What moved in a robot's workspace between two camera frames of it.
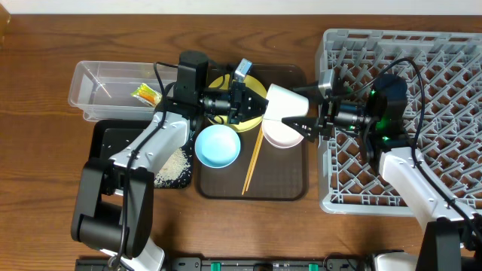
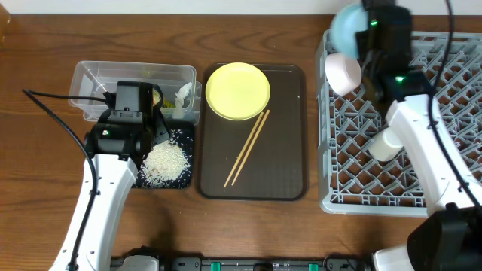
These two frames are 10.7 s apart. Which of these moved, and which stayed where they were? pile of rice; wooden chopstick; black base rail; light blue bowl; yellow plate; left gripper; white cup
Moved: white cup; yellow plate; wooden chopstick; light blue bowl; left gripper
Stayed: pile of rice; black base rail
